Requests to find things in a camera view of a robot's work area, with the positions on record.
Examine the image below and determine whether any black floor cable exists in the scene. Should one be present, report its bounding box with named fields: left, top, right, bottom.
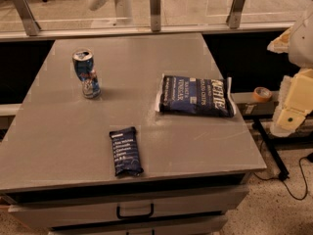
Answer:
left=253, top=140, right=313, bottom=202

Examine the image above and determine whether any lower grey drawer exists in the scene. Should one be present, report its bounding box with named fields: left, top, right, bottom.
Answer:
left=48, top=215, right=227, bottom=235

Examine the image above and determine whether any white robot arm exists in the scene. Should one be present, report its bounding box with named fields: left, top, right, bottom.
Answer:
left=267, top=6, right=313, bottom=137

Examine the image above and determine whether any metal railing bracket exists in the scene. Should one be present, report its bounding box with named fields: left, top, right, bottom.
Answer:
left=226, top=0, right=246, bottom=29
left=150, top=0, right=161, bottom=32
left=12, top=0, right=41, bottom=36

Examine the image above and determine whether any blue silver redbull can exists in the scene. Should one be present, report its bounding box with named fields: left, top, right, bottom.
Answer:
left=72, top=48, right=101, bottom=99

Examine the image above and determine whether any roll of tan tape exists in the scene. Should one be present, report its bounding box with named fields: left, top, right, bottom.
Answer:
left=252, top=87, right=272, bottom=103

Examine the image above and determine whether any middle metal railing bracket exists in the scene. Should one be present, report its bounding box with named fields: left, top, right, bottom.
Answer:
left=150, top=0, right=161, bottom=32

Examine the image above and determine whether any grey drawer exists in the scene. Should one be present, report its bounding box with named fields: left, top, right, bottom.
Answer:
left=48, top=215, right=227, bottom=235
left=9, top=184, right=248, bottom=228

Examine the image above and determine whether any upper grey drawer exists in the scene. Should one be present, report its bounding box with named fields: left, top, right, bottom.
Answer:
left=9, top=184, right=248, bottom=228

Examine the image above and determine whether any dark blue snack bar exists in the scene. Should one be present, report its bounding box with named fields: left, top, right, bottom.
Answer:
left=110, top=126, right=144, bottom=176

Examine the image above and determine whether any right metal railing bracket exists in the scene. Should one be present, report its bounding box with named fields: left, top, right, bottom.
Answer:
left=226, top=0, right=246, bottom=29

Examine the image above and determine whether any blue kettle chips bag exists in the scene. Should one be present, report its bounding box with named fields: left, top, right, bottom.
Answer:
left=155, top=74, right=237, bottom=118

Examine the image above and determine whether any black drawer handle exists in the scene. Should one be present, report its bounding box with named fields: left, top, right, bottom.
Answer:
left=115, top=204, right=155, bottom=220

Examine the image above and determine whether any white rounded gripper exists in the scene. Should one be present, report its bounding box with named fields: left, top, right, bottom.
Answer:
left=267, top=28, right=313, bottom=137

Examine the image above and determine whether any left metal railing bracket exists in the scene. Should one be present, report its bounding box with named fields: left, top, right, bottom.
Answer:
left=12, top=0, right=41, bottom=36

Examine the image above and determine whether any black table leg frame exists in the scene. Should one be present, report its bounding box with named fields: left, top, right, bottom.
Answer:
left=252, top=118, right=290, bottom=181

